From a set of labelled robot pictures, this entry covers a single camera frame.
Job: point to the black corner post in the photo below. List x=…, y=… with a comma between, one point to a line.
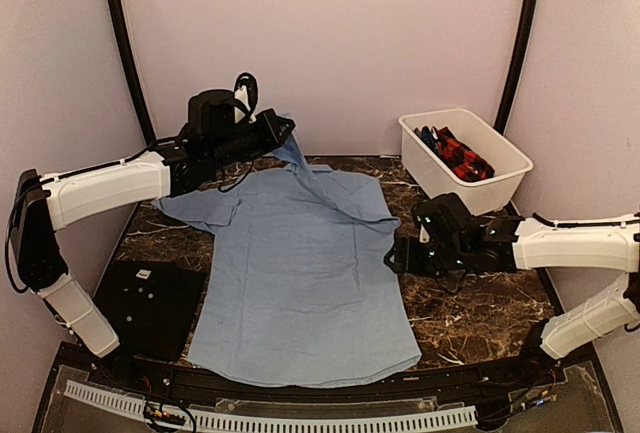
x=129, y=67
x=520, y=47

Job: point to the light blue long sleeve shirt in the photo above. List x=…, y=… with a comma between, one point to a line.
x=299, y=294

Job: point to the blue black plaid shirt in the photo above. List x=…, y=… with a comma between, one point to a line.
x=429, y=138

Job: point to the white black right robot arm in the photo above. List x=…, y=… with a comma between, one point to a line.
x=513, y=244

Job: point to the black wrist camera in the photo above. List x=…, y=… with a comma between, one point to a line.
x=211, y=113
x=440, y=217

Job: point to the white slotted cable duct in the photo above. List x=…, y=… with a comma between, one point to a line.
x=248, y=416

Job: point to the folded black shirt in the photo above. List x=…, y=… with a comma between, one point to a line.
x=151, y=306

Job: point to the black left corner post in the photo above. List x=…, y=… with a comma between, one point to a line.
x=129, y=67

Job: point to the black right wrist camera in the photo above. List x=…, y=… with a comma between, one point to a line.
x=440, y=217

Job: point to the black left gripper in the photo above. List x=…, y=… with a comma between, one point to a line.
x=274, y=139

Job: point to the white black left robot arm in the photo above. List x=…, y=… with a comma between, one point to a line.
x=45, y=205

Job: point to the black right corner post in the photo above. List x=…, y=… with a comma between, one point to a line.
x=520, y=47

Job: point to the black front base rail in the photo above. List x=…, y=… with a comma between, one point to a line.
x=572, y=398

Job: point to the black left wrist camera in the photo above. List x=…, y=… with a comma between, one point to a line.
x=211, y=113

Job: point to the red black plaid shirt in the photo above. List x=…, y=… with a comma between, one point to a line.
x=465, y=163

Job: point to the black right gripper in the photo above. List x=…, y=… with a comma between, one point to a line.
x=406, y=257

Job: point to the white plastic bin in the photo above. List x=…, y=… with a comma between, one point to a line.
x=435, y=178

